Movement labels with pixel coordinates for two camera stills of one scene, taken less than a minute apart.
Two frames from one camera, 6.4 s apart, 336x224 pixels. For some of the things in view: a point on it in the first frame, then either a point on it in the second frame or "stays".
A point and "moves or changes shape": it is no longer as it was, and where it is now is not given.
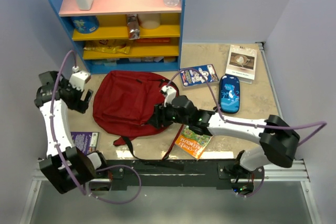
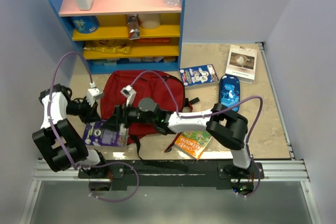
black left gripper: [79, 105] → [92, 115]
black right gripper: [159, 114] → [121, 115]
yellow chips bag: [114, 46] stays
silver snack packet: [133, 27] stays
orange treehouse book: [192, 142] stays
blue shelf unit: [128, 29] stays
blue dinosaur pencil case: [229, 94] stays
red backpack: [123, 101] moves or changes shape
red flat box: [153, 40] stays
